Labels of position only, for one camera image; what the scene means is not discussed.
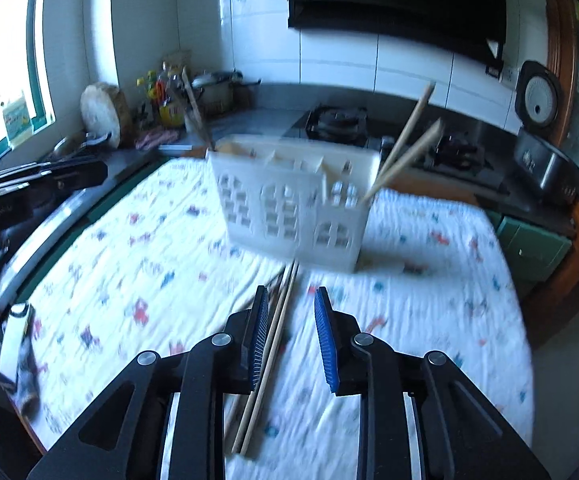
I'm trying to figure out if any black white object table edge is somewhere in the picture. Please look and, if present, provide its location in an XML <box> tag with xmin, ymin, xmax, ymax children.
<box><xmin>0</xmin><ymin>302</ymin><xmax>40</xmax><ymax>416</ymax></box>

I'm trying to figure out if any round wooden cutting board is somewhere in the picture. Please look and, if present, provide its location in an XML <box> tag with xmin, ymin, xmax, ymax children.
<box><xmin>80</xmin><ymin>82</ymin><xmax>133</xmax><ymax>148</ymax></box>

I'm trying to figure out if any white patterned table cloth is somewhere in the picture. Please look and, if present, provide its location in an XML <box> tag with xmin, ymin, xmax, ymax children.
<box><xmin>24</xmin><ymin>158</ymin><xmax>535</xmax><ymax>479</ymax></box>

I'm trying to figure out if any wooden chopstick on cloth left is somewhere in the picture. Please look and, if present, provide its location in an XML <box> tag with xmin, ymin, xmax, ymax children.
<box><xmin>230</xmin><ymin>259</ymin><xmax>297</xmax><ymax>454</ymax></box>

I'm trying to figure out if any wooden chopstick on cloth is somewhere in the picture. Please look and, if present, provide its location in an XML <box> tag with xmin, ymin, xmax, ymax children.
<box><xmin>230</xmin><ymin>259</ymin><xmax>297</xmax><ymax>454</ymax></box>
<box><xmin>239</xmin><ymin>261</ymin><xmax>301</xmax><ymax>456</ymax></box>

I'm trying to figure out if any yellow condiment bottle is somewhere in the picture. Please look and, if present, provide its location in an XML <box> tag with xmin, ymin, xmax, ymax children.
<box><xmin>159</xmin><ymin>91</ymin><xmax>184</xmax><ymax>128</ymax></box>

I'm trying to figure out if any wooden utensil behind holder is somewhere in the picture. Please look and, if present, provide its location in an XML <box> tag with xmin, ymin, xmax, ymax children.
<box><xmin>181</xmin><ymin>66</ymin><xmax>216</xmax><ymax>151</ymax></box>

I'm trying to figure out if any wooden chopstick on cloth right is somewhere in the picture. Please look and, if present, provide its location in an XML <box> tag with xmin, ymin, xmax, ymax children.
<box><xmin>239</xmin><ymin>261</ymin><xmax>301</xmax><ymax>456</ymax></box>

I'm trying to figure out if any steel pot with lid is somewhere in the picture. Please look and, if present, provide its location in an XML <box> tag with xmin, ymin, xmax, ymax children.
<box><xmin>192</xmin><ymin>70</ymin><xmax>261</xmax><ymax>116</ymax></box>

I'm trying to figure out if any black rice cooker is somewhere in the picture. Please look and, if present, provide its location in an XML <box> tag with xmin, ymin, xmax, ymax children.
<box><xmin>514</xmin><ymin>60</ymin><xmax>579</xmax><ymax>207</ymax></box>

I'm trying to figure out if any white perforated utensil holder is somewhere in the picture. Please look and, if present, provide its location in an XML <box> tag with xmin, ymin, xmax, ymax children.
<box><xmin>207</xmin><ymin>134</ymin><xmax>381</xmax><ymax>273</ymax></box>

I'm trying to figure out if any black gas stove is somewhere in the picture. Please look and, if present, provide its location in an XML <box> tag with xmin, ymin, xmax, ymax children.
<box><xmin>284</xmin><ymin>105</ymin><xmax>514</xmax><ymax>198</ymax></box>

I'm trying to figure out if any wooden chopstick in holder lower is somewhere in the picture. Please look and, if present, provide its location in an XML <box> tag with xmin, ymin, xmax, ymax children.
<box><xmin>361</xmin><ymin>119</ymin><xmax>445</xmax><ymax>204</ymax></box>

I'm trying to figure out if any wooden chopstick in holder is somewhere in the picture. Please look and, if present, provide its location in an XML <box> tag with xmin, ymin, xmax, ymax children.
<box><xmin>361</xmin><ymin>119</ymin><xmax>445</xmax><ymax>204</ymax></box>
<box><xmin>378</xmin><ymin>81</ymin><xmax>436</xmax><ymax>177</ymax></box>

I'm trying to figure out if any wooden chopstick in holder upper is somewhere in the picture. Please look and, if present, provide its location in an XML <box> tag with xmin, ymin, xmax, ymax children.
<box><xmin>378</xmin><ymin>81</ymin><xmax>436</xmax><ymax>177</ymax></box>

